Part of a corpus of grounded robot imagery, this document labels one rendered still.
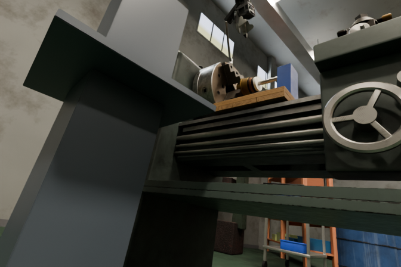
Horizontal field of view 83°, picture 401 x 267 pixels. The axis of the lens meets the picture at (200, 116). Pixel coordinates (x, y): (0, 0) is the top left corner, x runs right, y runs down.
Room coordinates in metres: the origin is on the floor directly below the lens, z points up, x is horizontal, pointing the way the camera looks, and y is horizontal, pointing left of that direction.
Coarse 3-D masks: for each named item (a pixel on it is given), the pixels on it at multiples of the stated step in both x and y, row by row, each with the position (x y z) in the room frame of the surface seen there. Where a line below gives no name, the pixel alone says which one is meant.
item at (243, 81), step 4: (240, 80) 0.90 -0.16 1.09; (244, 80) 0.89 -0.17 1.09; (248, 80) 0.89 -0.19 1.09; (252, 80) 0.87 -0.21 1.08; (240, 84) 0.90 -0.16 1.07; (244, 84) 0.89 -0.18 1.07; (248, 84) 0.89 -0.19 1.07; (252, 84) 0.87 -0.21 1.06; (236, 88) 0.94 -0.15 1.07; (240, 88) 0.91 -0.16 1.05; (244, 88) 0.90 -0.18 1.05; (248, 88) 0.90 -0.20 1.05; (252, 88) 0.89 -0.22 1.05; (244, 92) 0.92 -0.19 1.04; (248, 92) 0.91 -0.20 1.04; (252, 92) 0.92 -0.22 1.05
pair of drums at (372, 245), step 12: (336, 228) 2.70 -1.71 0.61; (348, 240) 2.51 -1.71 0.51; (360, 240) 2.42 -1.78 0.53; (372, 240) 2.37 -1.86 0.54; (384, 240) 2.35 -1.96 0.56; (396, 240) 2.64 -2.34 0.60; (348, 252) 2.52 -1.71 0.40; (360, 252) 2.43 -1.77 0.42; (372, 252) 2.37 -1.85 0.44; (384, 252) 2.35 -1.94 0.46; (396, 252) 2.40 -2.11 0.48; (348, 264) 2.53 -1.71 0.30; (360, 264) 2.44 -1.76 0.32; (372, 264) 2.38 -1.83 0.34; (384, 264) 2.35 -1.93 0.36; (396, 264) 2.38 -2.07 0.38
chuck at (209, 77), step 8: (216, 64) 0.90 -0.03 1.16; (208, 72) 0.91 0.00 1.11; (216, 72) 0.90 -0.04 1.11; (200, 80) 0.93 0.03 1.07; (208, 80) 0.90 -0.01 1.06; (216, 80) 0.91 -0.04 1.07; (224, 80) 0.95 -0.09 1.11; (200, 88) 0.94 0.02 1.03; (208, 88) 0.91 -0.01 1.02; (216, 88) 0.91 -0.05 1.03; (224, 88) 0.96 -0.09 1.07; (232, 88) 1.02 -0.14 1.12; (200, 96) 0.95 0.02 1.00; (208, 96) 0.93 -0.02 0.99; (216, 96) 0.92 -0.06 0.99; (224, 96) 0.96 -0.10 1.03
